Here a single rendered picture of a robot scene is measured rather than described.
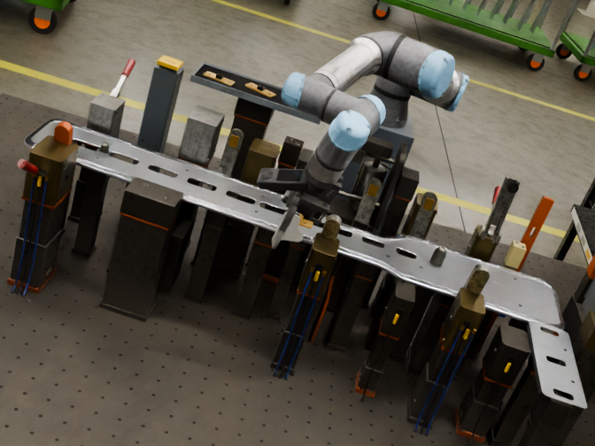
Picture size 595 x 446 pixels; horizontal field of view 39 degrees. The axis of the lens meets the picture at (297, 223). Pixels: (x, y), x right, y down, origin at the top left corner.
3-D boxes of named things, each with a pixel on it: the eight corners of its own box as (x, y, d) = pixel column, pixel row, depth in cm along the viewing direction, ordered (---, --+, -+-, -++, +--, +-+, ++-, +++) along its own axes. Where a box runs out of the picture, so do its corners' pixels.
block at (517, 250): (460, 355, 232) (513, 245, 216) (460, 348, 236) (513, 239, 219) (472, 359, 232) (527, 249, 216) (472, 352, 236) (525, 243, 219)
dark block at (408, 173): (351, 303, 239) (401, 175, 220) (352, 291, 245) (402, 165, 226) (367, 309, 239) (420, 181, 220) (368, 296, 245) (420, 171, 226)
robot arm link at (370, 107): (346, 80, 182) (324, 101, 174) (392, 100, 179) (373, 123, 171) (338, 110, 187) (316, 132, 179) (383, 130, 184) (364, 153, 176)
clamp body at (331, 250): (266, 375, 201) (308, 254, 185) (274, 347, 211) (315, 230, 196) (291, 383, 201) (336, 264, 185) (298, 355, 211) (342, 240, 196)
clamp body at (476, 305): (404, 430, 198) (459, 312, 182) (405, 399, 209) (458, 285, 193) (430, 439, 198) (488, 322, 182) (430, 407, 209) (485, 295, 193)
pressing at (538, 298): (12, 149, 199) (13, 143, 198) (51, 118, 219) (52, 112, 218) (566, 335, 199) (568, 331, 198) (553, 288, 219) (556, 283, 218)
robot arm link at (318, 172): (312, 162, 172) (317, 137, 177) (303, 177, 175) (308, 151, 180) (344, 177, 173) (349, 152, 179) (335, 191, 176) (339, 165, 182)
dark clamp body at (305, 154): (258, 279, 237) (297, 158, 219) (266, 258, 247) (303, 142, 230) (282, 287, 237) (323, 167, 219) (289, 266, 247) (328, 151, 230)
